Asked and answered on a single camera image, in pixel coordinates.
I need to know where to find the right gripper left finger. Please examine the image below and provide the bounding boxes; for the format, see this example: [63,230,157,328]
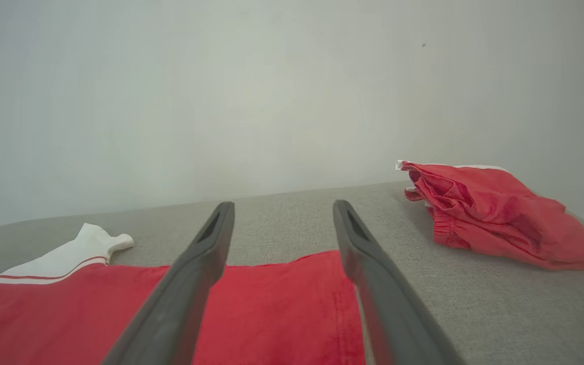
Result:
[102,202,235,365]

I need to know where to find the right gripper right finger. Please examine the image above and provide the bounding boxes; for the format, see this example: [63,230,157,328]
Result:
[333,200,467,365]

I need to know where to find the red white basketball jersey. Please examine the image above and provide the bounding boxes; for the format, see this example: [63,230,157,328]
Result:
[0,223,366,365]

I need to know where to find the red shorts with white stripes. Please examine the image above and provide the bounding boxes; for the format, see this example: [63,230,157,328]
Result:
[396,160,584,271]

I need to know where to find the white cloth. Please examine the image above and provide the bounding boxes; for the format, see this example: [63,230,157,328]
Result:
[0,180,584,365]

